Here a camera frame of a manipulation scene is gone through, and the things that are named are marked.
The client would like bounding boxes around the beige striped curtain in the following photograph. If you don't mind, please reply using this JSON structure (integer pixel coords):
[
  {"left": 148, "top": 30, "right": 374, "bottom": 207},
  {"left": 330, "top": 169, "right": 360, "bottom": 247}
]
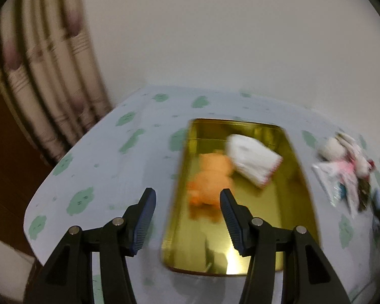
[{"left": 0, "top": 0, "right": 113, "bottom": 167}]

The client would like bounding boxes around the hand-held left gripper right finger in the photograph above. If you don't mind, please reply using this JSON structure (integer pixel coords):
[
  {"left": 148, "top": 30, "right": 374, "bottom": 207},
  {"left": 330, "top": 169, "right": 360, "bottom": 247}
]
[{"left": 219, "top": 189, "right": 352, "bottom": 304}]

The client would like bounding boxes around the gold metal tray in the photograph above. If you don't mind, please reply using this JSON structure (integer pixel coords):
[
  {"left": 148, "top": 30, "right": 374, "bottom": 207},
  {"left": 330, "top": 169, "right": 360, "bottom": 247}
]
[{"left": 160, "top": 119, "right": 320, "bottom": 277}]

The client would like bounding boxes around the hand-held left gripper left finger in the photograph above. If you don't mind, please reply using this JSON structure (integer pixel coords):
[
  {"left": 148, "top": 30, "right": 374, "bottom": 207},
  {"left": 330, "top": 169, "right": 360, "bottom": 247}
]
[{"left": 25, "top": 187, "right": 157, "bottom": 304}]

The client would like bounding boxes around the white plush toy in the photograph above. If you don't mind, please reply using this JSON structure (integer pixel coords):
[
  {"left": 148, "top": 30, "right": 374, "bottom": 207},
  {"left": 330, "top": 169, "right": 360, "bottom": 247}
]
[{"left": 317, "top": 132, "right": 355, "bottom": 160}]

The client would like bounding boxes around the white pouch with red trim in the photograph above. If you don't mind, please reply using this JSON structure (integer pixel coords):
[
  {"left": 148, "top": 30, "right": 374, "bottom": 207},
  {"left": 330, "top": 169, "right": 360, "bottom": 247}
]
[{"left": 225, "top": 134, "right": 284, "bottom": 188}]

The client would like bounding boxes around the orange plush toy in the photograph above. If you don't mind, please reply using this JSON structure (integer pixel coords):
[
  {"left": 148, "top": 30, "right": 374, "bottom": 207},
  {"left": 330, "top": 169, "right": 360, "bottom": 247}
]
[{"left": 187, "top": 153, "right": 235, "bottom": 222}]

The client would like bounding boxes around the green patterned tablecloth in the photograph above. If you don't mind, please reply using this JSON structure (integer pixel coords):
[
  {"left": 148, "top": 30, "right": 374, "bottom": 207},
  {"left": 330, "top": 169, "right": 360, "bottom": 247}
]
[{"left": 23, "top": 84, "right": 380, "bottom": 304}]

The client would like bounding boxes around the pink white plastic packet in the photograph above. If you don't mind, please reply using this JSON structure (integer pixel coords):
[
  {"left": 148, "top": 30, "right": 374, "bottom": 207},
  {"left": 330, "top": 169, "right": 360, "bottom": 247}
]
[{"left": 312, "top": 160, "right": 368, "bottom": 217}]

